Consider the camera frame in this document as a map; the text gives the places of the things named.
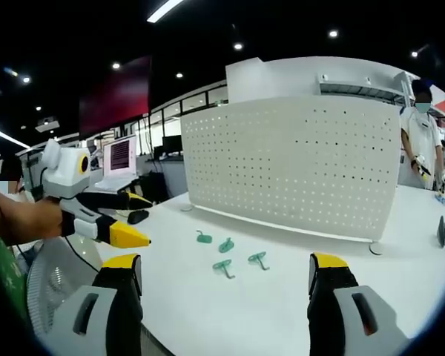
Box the black computer mouse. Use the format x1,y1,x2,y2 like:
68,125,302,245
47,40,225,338
127,209,151,225

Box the white open laptop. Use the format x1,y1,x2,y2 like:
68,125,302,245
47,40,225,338
93,134,139,194

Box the black computer monitor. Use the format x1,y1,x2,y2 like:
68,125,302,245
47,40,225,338
162,134,184,154

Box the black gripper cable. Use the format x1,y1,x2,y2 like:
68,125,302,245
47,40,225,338
64,235,102,276

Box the dark red wall screen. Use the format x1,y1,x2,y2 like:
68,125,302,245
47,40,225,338
78,55,152,140

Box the white perforated mounting plate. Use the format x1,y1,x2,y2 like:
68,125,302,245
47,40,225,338
179,97,402,256

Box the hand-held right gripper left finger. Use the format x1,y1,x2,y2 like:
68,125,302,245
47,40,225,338
42,253,144,356

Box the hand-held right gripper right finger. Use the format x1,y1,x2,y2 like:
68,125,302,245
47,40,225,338
306,251,413,356

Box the white mesh office chair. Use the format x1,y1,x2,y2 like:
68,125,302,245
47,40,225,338
25,237,102,352

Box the long ceiling light strip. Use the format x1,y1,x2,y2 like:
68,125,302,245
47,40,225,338
0,127,32,150
146,0,187,22

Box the person's green patterned shirt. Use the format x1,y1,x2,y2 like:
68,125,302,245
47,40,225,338
0,136,30,327

